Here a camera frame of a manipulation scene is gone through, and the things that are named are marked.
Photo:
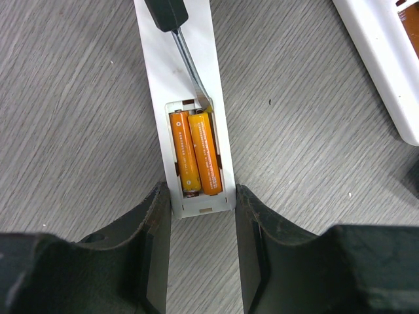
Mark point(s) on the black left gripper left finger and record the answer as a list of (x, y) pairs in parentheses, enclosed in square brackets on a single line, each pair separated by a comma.
[(121, 268)]

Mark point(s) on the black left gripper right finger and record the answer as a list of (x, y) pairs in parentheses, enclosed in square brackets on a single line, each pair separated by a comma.
[(347, 269)]

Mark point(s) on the long white remote control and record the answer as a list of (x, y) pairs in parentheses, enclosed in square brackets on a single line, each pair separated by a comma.
[(171, 90)]

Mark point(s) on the white remote with black batteries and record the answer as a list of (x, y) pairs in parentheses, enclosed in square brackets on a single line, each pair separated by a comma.
[(385, 34)]

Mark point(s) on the orange handle screwdriver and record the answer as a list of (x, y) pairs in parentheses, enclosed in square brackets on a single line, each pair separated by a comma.
[(169, 16)]

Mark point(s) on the orange AAA battery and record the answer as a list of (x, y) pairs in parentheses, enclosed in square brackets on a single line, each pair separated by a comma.
[(206, 157)]

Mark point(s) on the left orange battery in remote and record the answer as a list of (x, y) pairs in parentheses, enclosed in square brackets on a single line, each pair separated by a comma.
[(186, 159)]

